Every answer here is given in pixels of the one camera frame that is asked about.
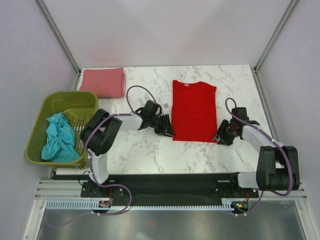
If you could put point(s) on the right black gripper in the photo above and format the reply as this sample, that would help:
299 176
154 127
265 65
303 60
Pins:
224 140

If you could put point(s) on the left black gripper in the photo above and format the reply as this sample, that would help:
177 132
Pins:
166 125

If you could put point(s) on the red t shirt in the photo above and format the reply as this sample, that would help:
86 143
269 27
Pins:
194 114

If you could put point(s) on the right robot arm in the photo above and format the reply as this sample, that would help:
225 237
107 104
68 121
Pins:
277 165

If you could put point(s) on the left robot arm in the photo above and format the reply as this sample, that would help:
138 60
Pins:
102 129

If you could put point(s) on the folded pink t shirt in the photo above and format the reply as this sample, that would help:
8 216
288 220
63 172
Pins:
104 83

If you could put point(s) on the olive green laundry basket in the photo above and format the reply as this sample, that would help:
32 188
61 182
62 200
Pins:
78 107

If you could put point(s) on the teal t shirt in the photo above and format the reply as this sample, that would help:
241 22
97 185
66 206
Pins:
60 141

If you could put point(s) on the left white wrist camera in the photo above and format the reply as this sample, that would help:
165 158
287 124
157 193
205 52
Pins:
165 106

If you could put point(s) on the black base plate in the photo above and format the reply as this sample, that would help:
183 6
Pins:
196 189

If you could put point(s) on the white slotted cable duct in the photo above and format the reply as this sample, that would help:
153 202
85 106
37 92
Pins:
59 204

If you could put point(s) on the right aluminium frame post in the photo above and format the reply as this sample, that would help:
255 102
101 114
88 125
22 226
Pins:
276 33

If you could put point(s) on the aluminium frame post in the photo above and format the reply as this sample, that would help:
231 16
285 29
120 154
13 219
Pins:
57 34
276 33

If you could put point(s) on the left aluminium frame post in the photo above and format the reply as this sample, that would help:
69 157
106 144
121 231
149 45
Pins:
57 34

